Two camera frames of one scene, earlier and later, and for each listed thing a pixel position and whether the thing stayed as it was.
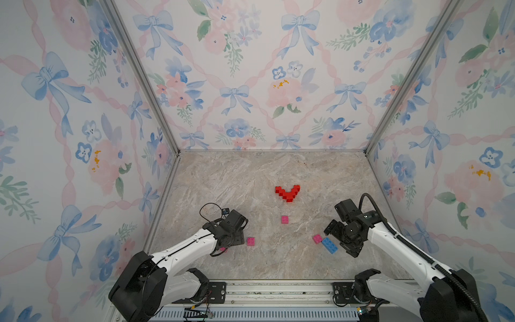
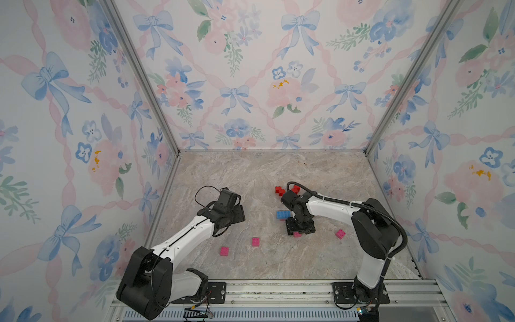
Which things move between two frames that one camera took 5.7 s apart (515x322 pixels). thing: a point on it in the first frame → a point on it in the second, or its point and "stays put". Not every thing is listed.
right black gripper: (350, 247) → (307, 227)
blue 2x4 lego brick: (329, 245) → (283, 215)
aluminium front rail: (283, 300) stays put
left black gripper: (239, 236) → (239, 211)
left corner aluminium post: (146, 74) stays put
